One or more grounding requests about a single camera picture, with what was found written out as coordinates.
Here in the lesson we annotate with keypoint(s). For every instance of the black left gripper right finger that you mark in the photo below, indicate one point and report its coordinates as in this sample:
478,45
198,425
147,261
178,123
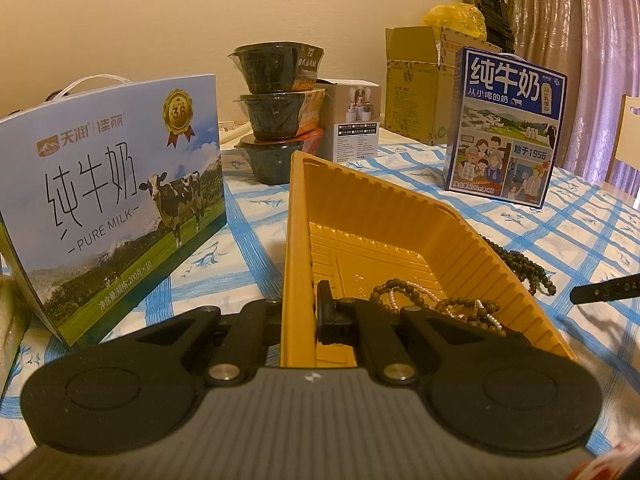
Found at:
498,393

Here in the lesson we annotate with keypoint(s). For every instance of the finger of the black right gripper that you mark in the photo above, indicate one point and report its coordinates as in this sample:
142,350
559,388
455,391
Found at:
612,290

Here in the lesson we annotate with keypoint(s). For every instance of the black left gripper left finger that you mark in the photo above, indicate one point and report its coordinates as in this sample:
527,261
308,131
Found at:
137,389

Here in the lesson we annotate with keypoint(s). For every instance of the orange plastic tray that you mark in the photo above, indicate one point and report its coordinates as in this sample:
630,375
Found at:
356,232

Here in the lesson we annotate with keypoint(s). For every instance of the blue checked tablecloth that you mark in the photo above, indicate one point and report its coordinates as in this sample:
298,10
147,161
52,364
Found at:
583,234

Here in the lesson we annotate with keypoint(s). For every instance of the cream wooden chair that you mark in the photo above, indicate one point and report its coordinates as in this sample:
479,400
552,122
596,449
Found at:
625,154

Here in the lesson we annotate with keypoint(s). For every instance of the light blue milk carton box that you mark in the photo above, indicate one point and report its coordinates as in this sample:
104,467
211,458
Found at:
104,193

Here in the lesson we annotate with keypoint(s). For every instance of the dark blue milk carton box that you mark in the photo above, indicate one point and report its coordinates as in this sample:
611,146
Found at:
506,119

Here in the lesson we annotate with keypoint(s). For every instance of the pink shiny curtain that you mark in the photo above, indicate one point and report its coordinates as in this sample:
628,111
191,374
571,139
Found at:
595,43

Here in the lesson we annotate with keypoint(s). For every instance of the bottom black instant noodle bowl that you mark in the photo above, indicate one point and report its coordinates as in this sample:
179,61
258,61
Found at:
271,160

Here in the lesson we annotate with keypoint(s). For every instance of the black instant noodle bowl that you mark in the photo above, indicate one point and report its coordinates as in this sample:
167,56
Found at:
271,160
282,116
272,67

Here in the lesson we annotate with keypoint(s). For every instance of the black handbag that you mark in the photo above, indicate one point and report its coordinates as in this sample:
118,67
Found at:
499,32

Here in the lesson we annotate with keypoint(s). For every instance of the brown cardboard box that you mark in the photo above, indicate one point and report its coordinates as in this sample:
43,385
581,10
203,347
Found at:
420,67

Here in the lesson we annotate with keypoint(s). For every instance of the small white product box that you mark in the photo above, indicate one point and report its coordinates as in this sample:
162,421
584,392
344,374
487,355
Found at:
349,118

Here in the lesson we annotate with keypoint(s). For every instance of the yellow plastic bag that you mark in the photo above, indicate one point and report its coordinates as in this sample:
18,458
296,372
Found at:
460,17

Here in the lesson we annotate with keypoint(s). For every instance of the middle black instant noodle bowl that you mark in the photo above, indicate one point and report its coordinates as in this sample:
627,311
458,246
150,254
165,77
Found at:
282,116

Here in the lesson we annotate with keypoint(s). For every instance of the top black instant noodle bowl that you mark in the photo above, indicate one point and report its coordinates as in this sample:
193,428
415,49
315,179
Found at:
272,67

